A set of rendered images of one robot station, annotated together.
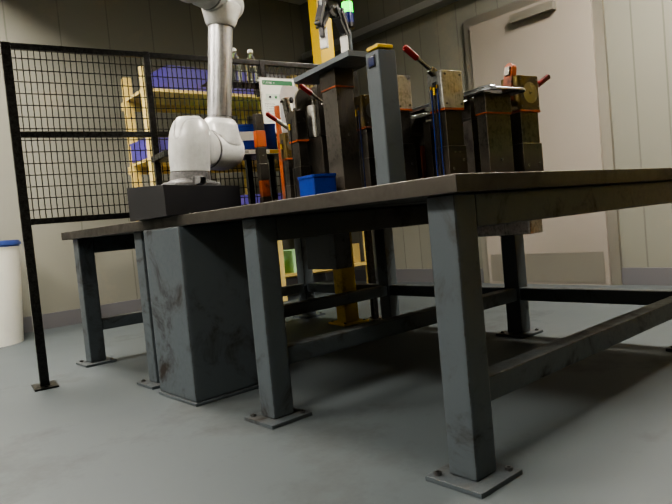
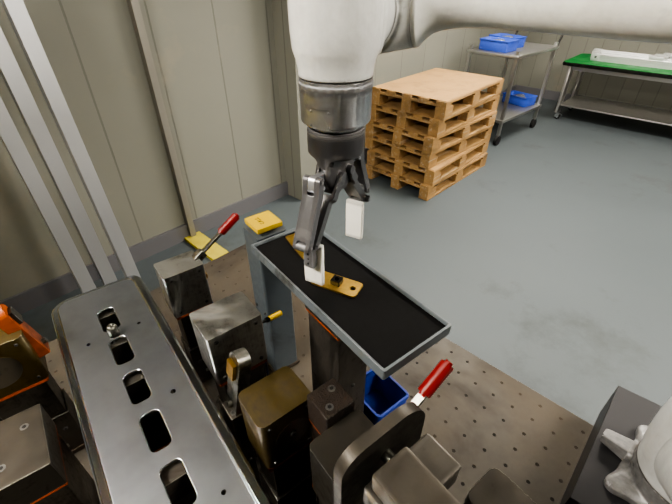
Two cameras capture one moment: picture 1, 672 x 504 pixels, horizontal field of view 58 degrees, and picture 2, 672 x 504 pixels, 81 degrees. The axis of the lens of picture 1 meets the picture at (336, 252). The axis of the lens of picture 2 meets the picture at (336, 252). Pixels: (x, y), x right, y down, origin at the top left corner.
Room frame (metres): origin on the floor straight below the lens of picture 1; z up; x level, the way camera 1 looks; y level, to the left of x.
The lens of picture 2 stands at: (2.68, -0.11, 1.59)
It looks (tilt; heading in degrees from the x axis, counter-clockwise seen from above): 36 degrees down; 175
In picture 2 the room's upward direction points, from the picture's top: straight up
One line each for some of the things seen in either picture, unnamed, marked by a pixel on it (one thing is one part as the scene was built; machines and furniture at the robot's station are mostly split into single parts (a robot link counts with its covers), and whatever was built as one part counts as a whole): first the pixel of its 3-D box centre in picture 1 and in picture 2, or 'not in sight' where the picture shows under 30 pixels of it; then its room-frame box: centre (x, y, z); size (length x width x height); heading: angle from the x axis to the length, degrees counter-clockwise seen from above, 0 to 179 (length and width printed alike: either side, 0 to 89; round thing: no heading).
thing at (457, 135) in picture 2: not in sight; (431, 128); (-0.79, 1.09, 0.40); 1.08 x 0.74 x 0.80; 131
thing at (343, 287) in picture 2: not in sight; (336, 281); (2.18, -0.06, 1.17); 0.08 x 0.04 x 0.01; 57
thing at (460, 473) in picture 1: (344, 285); not in sight; (2.77, -0.02, 0.33); 2.56 x 1.61 x 0.66; 41
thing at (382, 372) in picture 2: (335, 69); (338, 283); (2.17, -0.06, 1.16); 0.37 x 0.14 x 0.02; 32
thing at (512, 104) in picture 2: not in sight; (506, 83); (-1.87, 2.27, 0.52); 1.11 x 0.65 x 1.05; 132
